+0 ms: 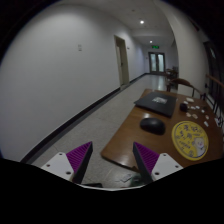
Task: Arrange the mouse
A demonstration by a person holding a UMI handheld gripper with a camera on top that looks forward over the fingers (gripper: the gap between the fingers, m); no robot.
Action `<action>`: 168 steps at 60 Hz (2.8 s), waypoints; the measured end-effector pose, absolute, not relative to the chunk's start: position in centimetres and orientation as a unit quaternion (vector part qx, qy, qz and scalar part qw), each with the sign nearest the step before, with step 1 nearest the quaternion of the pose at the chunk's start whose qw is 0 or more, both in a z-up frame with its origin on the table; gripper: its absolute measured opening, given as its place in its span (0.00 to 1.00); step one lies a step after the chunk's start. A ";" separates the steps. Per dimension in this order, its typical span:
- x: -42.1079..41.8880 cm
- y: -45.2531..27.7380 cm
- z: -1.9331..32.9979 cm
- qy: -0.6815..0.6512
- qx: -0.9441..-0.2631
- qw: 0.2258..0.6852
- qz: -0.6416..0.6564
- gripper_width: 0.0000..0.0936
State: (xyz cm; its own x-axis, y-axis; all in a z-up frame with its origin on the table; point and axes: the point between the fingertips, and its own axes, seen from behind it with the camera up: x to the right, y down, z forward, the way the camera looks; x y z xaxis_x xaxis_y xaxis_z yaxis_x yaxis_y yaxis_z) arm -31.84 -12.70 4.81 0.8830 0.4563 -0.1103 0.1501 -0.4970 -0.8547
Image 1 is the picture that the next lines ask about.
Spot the beige side door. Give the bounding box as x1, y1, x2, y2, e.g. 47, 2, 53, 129
114, 36, 129, 86

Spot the black computer mouse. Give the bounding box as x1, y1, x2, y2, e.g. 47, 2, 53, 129
140, 118, 166, 135

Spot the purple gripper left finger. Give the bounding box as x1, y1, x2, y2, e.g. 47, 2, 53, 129
41, 141, 94, 185

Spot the wooden chair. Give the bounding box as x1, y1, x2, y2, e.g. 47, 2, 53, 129
167, 78, 204, 99

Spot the green exit sign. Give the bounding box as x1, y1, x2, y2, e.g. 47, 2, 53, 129
152, 45, 159, 49

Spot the black laptop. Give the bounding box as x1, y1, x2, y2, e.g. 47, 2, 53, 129
134, 92, 177, 118

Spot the yellow round mouse pad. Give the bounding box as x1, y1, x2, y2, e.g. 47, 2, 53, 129
171, 121, 209, 161

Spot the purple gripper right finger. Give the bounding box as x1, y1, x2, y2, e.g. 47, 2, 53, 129
132, 141, 184, 185

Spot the small black box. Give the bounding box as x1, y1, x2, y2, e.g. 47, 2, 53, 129
180, 103, 188, 112

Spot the glass double door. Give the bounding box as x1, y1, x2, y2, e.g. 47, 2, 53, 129
149, 52, 165, 74

